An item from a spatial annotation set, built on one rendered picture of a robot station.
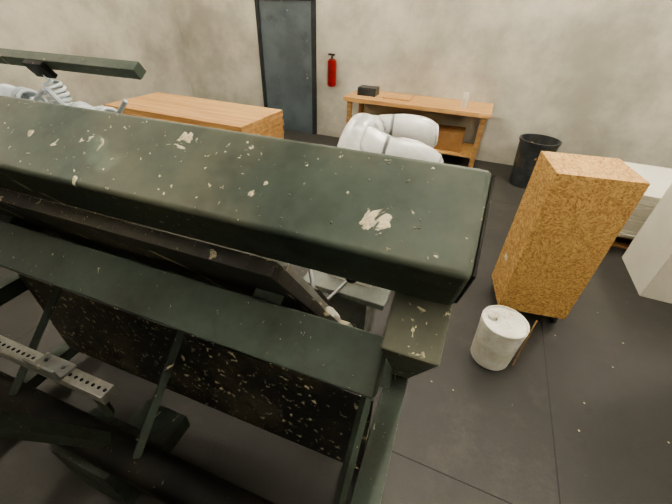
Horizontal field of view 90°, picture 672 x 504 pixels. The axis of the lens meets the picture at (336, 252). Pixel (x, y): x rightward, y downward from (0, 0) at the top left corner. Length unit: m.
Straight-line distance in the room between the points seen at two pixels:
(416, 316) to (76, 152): 0.41
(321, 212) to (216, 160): 0.13
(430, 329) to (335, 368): 0.16
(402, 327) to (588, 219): 2.41
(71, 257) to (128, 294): 0.15
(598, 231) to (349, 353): 2.44
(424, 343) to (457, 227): 0.13
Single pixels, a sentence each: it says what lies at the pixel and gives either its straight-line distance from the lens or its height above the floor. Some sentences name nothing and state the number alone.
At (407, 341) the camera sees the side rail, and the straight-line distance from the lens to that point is 0.35.
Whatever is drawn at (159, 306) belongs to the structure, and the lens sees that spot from 0.60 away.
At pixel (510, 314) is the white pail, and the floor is 0.36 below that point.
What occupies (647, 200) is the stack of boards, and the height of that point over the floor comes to 0.58.
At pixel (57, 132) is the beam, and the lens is 0.53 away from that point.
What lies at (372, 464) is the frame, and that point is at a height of 0.79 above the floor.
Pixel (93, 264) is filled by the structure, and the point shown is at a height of 1.66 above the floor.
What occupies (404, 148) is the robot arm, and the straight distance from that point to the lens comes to 0.93.
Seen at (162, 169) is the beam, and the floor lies 1.89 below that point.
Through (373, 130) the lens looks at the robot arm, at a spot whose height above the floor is 1.77.
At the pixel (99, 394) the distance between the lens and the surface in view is 1.37.
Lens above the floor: 2.03
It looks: 36 degrees down
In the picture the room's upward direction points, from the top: 2 degrees clockwise
